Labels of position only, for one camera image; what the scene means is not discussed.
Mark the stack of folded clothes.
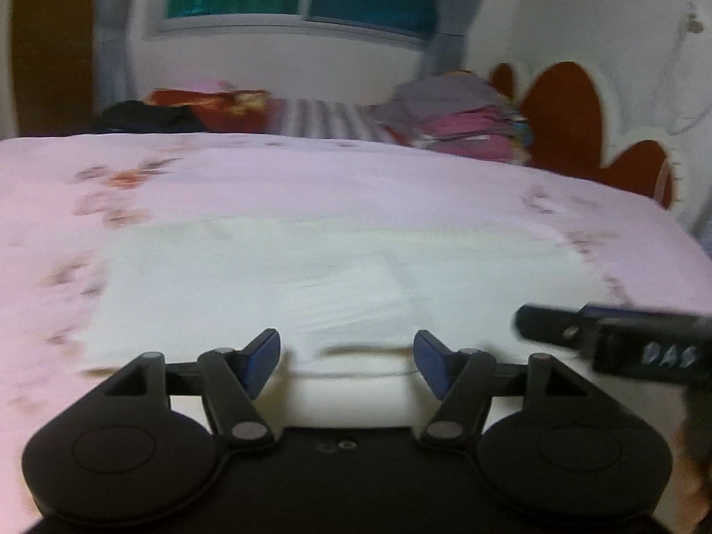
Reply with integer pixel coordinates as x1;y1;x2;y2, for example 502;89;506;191
372;69;536;166

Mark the grey curtain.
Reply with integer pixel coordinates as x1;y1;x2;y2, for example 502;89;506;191
418;0;508;82
93;0;146;119

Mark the brown wooden wardrobe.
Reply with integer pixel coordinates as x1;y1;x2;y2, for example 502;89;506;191
10;0;97;135

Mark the white knitted garment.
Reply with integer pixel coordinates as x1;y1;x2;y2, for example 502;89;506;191
82;217;608;430

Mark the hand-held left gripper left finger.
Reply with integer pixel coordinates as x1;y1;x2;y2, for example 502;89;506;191
103;328;280;449

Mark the white wall cable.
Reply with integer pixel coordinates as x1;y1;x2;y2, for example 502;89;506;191
663;2;706;135

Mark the red flower-shaped headboard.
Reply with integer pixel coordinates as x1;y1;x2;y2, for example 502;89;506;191
488;61;680;211

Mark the pink floral bedsheet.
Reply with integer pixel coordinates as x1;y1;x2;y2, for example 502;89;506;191
0;132;712;534

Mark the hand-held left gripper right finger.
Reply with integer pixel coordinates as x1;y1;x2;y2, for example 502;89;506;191
414;330;608;449

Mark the striped grey white bedding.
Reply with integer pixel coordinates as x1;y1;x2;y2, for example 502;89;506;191
266;97;402;143

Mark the person's right hand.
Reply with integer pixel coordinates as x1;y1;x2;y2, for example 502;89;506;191
672;426;712;519

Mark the red patterned cloth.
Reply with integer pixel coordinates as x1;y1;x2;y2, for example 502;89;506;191
142;88;275;134

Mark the black cloth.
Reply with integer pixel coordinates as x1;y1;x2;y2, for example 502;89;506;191
96;100;206;135

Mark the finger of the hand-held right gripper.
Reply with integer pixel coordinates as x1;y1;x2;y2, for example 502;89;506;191
515;303;602;358

